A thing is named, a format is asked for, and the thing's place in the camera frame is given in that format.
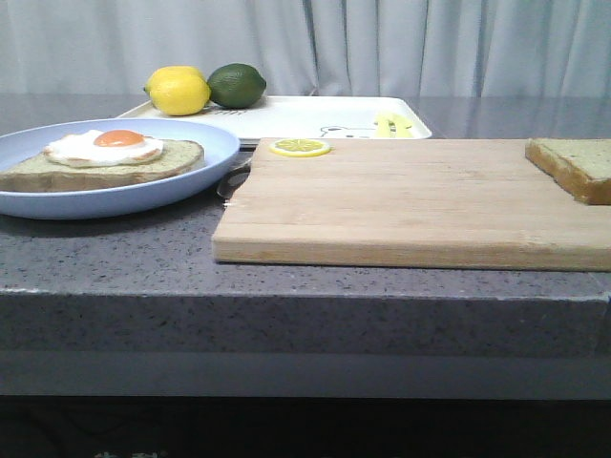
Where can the metal cutting board handle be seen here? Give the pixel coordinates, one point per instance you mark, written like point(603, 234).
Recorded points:
point(233, 180)

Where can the green lime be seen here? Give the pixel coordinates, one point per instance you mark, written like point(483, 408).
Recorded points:
point(236, 86)

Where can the white curtain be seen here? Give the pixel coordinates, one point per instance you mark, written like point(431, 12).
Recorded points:
point(388, 48)

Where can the bread slice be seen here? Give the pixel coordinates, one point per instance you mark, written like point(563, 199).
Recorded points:
point(580, 167)
point(38, 174)

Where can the fried egg toy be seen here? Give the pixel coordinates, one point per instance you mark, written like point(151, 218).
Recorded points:
point(101, 149)

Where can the yellow lemon slice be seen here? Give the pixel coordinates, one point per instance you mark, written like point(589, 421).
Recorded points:
point(299, 147)

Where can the wooden cutting board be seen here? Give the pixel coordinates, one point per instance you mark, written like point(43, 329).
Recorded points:
point(447, 203)

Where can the light blue round plate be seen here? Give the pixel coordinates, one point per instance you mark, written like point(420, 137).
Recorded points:
point(220, 150)

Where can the white bear print tray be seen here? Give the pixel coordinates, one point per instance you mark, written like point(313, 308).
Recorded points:
point(306, 117)

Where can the yellow plastic fork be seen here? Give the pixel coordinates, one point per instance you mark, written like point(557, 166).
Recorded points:
point(391, 125)

